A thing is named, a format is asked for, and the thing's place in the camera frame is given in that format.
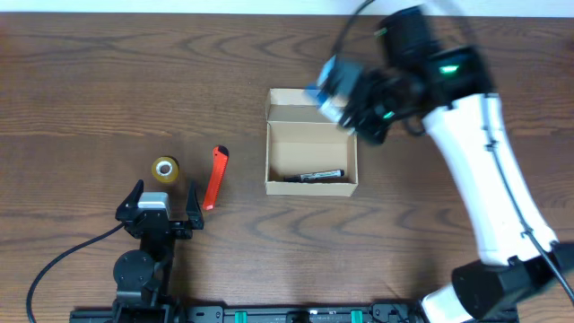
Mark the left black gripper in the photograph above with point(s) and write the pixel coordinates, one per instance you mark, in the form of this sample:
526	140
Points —
158	227

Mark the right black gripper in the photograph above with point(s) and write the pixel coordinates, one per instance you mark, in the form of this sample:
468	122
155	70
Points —
365	124

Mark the yellow tape roll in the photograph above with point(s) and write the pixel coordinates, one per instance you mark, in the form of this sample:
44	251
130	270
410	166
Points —
165	169

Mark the orange utility knife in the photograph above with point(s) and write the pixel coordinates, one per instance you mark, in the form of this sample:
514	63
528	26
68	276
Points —
220	161

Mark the cardboard box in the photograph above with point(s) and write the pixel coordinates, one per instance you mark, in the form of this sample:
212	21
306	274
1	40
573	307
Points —
300	140

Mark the black marker pen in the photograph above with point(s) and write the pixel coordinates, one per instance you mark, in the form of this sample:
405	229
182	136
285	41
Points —
315	176

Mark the blue marker pen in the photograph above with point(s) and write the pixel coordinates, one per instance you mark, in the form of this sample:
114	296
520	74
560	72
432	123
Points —
329	107

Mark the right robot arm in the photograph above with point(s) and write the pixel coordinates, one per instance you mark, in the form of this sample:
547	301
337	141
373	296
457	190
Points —
451	92

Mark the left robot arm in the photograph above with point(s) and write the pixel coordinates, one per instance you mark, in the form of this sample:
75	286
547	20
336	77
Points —
143	275

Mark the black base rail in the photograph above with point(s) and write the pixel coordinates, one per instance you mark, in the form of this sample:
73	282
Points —
376	313

